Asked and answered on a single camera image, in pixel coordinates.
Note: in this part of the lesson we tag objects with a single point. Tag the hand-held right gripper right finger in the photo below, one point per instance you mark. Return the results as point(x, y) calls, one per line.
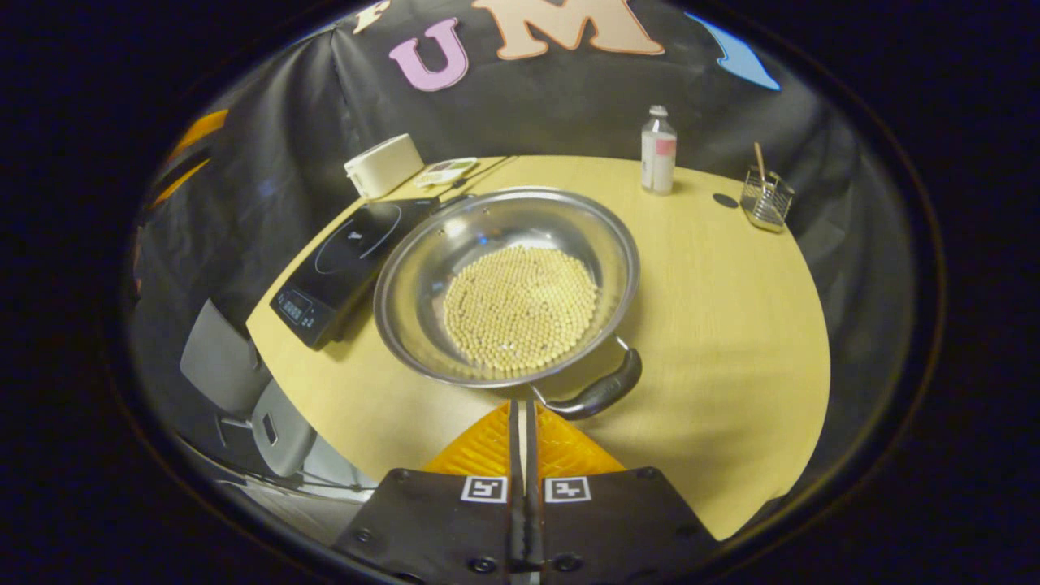
point(617, 528)

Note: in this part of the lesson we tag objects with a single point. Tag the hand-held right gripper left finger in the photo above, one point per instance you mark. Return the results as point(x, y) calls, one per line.
point(439, 528)

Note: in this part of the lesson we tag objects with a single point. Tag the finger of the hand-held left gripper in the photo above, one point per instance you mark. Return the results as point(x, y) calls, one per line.
point(180, 183)
point(201, 132)

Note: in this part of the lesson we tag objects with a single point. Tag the black induction cooktop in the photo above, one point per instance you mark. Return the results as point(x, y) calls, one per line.
point(341, 260)

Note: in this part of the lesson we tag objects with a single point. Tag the grey chair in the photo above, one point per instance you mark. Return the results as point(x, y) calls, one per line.
point(223, 357)

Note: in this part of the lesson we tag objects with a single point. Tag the white toaster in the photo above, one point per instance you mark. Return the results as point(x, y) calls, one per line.
point(386, 166)

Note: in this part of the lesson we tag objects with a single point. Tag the heap of beige beads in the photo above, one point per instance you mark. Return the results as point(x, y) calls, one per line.
point(520, 313)

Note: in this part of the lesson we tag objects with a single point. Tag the white divided bean dish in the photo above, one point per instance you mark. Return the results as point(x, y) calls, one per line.
point(445, 171)

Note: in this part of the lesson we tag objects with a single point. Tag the small black round disc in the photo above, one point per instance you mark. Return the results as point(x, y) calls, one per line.
point(725, 201)

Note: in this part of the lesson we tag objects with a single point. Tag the black backdrop cloth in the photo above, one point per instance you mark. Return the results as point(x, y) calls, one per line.
point(569, 114)

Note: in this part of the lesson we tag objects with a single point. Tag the clear bottle with pink label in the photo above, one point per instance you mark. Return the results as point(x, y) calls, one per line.
point(658, 158)

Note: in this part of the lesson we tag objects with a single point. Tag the wooden stick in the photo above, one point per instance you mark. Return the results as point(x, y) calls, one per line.
point(760, 158)

